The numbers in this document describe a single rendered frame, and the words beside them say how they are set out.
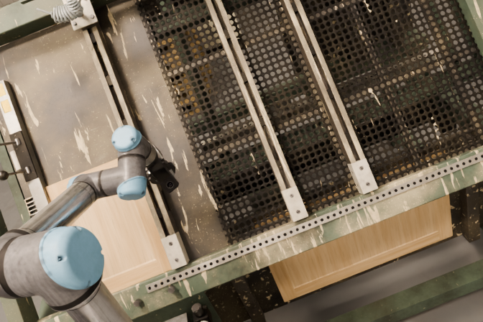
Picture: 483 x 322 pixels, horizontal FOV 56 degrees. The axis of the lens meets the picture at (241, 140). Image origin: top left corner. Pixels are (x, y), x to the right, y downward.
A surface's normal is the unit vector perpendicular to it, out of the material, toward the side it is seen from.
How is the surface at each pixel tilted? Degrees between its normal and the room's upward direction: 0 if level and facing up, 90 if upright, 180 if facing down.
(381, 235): 90
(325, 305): 0
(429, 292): 0
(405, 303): 0
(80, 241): 82
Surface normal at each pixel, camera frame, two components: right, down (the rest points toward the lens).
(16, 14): -0.03, -0.06
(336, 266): 0.20, 0.50
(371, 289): -0.31, -0.78
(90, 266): 0.90, -0.32
